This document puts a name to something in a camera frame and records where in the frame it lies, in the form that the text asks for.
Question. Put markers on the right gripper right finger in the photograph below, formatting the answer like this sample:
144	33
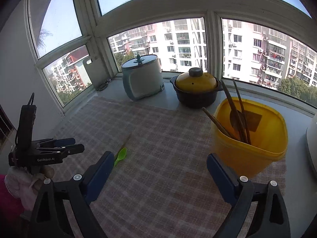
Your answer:
270	218

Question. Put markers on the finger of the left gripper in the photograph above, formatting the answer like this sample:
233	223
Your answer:
62	151
55	142

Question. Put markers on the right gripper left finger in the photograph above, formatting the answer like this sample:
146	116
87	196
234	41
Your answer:
49	217

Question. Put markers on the green plastic spoon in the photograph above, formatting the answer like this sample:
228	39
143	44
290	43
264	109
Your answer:
121	155

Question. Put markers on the brown chopstick red tip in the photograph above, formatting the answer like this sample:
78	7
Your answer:
217	124
233	108

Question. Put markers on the long brown wooden chopstick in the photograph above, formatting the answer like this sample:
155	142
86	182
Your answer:
243	112

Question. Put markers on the brown chopstick crosswise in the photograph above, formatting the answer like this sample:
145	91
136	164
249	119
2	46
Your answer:
123	145

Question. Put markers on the left hand in glove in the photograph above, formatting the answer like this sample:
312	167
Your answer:
24	186

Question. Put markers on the black scissors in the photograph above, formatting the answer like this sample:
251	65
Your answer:
104	85

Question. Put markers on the yellow plastic utensil container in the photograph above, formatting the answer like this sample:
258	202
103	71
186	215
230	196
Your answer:
268	136

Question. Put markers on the grey cutting board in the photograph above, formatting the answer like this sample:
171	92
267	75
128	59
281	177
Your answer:
96	71

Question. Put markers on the white floral rice cooker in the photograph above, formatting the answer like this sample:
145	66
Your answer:
311	143

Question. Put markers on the pink plaid table cloth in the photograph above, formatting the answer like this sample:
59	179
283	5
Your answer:
162	188

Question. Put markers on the white teal electric cooker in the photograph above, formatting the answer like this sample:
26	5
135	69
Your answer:
142	77

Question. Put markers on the black pot yellow lid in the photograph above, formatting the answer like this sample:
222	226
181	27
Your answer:
196	89

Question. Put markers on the white window frame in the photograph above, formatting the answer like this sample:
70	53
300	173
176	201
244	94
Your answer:
275	14

